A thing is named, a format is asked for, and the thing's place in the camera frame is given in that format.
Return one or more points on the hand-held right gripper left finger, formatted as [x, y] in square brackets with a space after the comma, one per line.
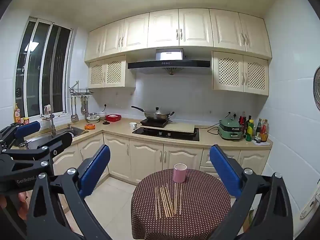
[96, 171]

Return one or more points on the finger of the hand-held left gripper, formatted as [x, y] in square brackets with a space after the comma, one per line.
[60, 142]
[27, 128]

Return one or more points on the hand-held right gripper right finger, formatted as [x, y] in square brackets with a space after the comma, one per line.
[223, 171]

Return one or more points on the pink cup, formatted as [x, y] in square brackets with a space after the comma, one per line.
[179, 176]

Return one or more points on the bunch of wooden chopsticks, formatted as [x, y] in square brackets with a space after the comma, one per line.
[169, 203]

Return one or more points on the person's left hand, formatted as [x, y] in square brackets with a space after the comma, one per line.
[22, 203]

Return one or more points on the metal kitchen faucet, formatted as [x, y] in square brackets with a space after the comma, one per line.
[53, 127]

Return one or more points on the orange dish soap bottle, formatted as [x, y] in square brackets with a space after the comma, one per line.
[17, 115]

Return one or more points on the small metal cup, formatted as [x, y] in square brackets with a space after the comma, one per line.
[23, 145]

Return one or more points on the stainless steel sink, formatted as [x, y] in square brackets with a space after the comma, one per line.
[77, 131]

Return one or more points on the pink dish cloth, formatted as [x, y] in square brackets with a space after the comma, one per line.
[47, 108]

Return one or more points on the metal slotted ladle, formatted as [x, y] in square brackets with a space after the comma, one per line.
[74, 116]

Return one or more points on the orange snack packet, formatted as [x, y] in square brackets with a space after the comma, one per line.
[90, 127]

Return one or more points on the stack of metal bowls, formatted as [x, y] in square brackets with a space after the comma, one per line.
[93, 118]

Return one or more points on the metal serving spoon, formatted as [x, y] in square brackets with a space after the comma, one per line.
[83, 108]

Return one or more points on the green electric cooker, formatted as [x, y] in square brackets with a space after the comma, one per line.
[230, 130]

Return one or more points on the green bottle yellow cap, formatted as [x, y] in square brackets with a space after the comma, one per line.
[249, 132]

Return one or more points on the small dark bottle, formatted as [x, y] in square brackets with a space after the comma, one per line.
[258, 140]

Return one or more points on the white framed window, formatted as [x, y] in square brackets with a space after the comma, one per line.
[32, 80]

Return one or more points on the black power adapter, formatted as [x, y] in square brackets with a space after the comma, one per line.
[106, 123]

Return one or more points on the cream base cabinets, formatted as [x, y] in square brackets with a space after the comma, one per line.
[145, 157]

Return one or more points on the red drink bottle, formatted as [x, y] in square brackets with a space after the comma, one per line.
[242, 120]

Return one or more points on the dark soy sauce bottle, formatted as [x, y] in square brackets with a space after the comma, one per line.
[258, 128]

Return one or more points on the red plastic container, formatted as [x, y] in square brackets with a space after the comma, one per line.
[113, 118]

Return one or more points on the red label sauce bottle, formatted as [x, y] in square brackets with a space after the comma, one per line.
[264, 131]

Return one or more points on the white mug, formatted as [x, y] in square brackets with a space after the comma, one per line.
[133, 125]

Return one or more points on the black glass gas hob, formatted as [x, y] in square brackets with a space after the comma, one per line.
[175, 136]

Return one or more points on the beige stone board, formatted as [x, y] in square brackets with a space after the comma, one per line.
[180, 128]

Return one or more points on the black induction cooker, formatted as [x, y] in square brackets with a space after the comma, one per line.
[152, 123]

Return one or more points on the steel wok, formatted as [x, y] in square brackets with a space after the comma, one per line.
[157, 116]

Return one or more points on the wok lid black knob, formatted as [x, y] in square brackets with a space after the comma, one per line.
[157, 111]

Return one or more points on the cream lattice door cabinet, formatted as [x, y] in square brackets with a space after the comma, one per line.
[240, 72]
[112, 72]

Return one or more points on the black range hood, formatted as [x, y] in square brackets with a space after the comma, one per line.
[168, 64]

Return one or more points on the round metal steamer tray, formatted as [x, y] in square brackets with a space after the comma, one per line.
[317, 87]

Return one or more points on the metal wall utensil rack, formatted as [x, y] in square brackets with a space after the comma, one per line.
[81, 91]

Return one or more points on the cream upper wall cabinets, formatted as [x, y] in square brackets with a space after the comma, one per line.
[162, 30]

